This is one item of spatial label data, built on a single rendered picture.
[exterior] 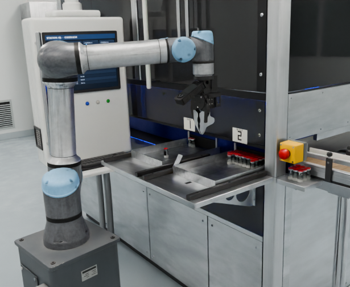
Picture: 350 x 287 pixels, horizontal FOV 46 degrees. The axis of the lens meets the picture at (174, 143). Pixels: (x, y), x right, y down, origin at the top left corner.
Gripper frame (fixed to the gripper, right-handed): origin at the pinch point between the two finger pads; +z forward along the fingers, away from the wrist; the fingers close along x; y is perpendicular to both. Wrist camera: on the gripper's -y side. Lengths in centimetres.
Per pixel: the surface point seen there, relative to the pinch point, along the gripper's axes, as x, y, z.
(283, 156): -18.9, 24.1, 10.5
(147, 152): 54, 11, 21
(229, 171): 5.9, 20.5, 21.4
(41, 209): 233, 9, 109
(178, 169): 16.2, 1.5, 18.8
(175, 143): 54, 28, 19
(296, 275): -12, 44, 72
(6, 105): 542, 70, 55
